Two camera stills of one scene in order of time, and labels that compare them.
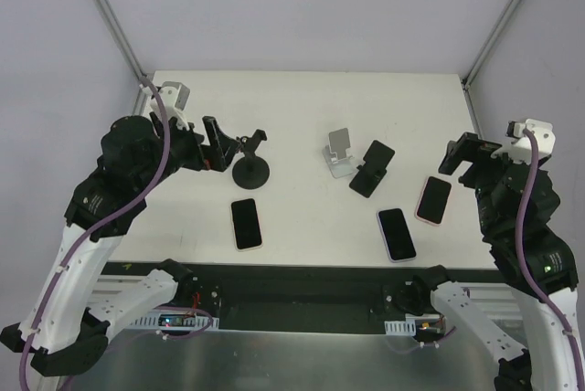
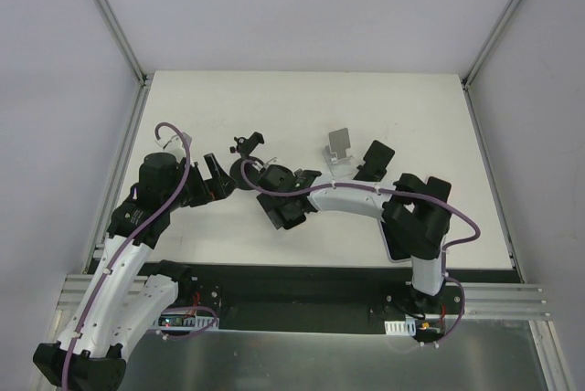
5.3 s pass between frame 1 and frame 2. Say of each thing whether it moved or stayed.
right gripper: moved
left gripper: moved
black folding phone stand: stayed
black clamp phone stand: stayed
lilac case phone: stayed
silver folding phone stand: stayed
